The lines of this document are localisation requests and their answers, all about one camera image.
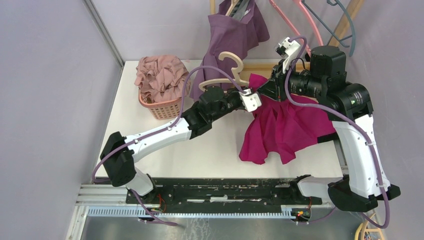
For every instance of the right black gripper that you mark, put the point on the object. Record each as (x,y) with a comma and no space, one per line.
(275,86)

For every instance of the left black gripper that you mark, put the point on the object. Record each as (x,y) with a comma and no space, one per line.
(237,93)

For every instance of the beige wooden hanger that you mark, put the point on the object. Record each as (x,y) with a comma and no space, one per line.
(236,7)
(236,80)

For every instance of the magenta skirt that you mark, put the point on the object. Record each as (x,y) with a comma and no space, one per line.
(283,128)

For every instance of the pink pleated skirt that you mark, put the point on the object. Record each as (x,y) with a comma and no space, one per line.
(160,78)

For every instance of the pink plastic hanger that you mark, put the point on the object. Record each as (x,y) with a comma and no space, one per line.
(295,14)

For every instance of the blue-grey plastic hanger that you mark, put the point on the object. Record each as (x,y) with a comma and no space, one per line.
(344,34)

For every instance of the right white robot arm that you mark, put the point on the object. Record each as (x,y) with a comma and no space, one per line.
(349,108)

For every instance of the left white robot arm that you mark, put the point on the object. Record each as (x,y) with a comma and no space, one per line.
(120,153)

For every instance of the purple pleated skirt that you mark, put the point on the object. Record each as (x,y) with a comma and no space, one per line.
(228,34)

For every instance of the wooden hanger on floor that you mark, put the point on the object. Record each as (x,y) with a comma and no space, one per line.
(366,231)

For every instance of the orange plastic basket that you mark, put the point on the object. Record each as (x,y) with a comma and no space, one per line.
(162,110)

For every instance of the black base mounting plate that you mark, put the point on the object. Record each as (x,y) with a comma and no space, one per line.
(226,195)

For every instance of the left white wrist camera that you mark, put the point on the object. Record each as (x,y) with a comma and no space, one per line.
(251,100)

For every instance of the wooden clothes rack frame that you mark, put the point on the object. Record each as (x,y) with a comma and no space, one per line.
(251,68)

